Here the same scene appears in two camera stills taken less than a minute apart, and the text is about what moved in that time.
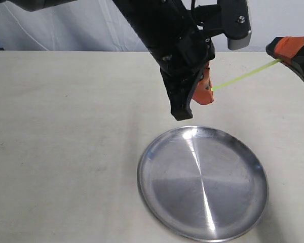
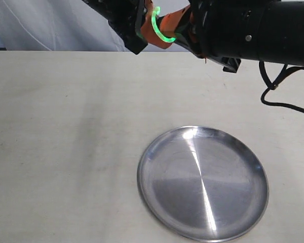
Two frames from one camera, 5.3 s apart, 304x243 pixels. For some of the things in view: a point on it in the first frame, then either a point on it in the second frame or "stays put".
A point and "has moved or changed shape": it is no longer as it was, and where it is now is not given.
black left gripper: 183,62 to 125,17
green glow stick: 214,87 has moved or changed shape
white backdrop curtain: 98,25 stays put
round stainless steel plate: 204,183 stays put
